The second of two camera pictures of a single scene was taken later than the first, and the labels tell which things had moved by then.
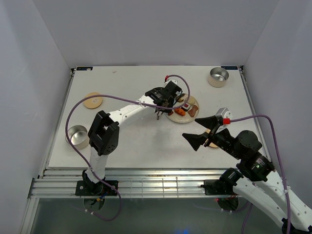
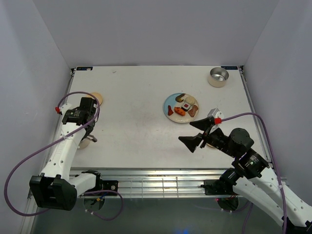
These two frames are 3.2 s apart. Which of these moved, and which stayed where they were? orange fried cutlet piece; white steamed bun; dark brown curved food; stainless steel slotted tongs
Moved: stainless steel slotted tongs
Stayed: dark brown curved food; white steamed bun; orange fried cutlet piece
